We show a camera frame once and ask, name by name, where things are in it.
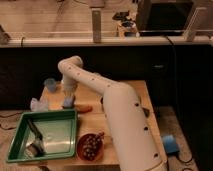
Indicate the blue sponge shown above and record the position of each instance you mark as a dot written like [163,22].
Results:
[68,103]

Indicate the black rectangular block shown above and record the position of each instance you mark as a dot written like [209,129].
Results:
[146,112]

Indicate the blue plastic cup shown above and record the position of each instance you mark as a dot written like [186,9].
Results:
[50,84]

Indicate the grey metal post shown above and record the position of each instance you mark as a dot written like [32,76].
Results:
[96,25]

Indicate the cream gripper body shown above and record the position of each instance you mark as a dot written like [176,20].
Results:
[69,95]

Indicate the black monitor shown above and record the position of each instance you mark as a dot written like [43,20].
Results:
[162,17]

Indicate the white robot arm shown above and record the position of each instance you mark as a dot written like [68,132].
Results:
[131,134]

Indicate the wooden table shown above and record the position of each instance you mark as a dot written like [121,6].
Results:
[95,121]

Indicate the green plastic tray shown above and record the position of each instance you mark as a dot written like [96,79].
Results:
[58,129]

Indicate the black brush in tray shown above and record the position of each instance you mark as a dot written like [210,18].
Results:
[36,148]

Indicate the blue foot pedal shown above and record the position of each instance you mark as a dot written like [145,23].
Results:
[170,144]

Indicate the orange carrot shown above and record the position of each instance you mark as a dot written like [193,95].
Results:
[84,109]

